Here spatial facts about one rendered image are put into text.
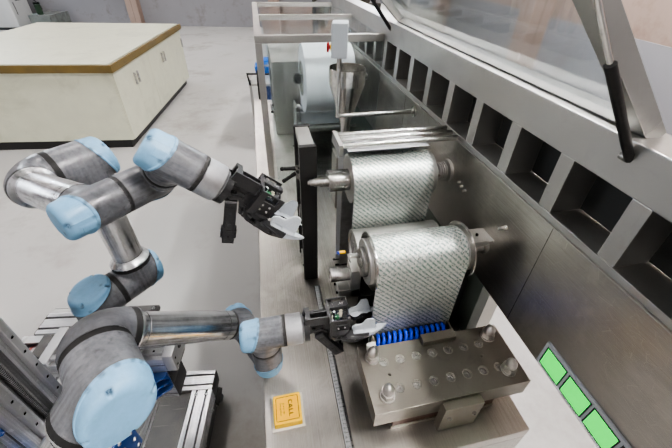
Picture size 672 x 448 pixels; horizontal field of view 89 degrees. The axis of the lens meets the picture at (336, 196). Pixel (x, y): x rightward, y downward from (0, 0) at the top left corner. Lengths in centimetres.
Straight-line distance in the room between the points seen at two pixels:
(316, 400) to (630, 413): 67
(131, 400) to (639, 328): 81
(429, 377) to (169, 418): 127
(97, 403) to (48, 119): 432
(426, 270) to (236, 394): 147
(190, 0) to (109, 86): 815
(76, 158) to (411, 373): 100
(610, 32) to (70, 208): 81
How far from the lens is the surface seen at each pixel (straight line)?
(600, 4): 52
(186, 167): 66
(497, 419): 114
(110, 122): 455
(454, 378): 100
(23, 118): 498
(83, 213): 70
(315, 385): 108
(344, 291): 96
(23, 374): 124
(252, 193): 70
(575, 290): 81
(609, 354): 80
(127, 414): 73
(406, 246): 84
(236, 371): 217
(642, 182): 69
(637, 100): 65
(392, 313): 96
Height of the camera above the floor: 187
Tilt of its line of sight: 35 degrees down
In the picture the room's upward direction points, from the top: 2 degrees clockwise
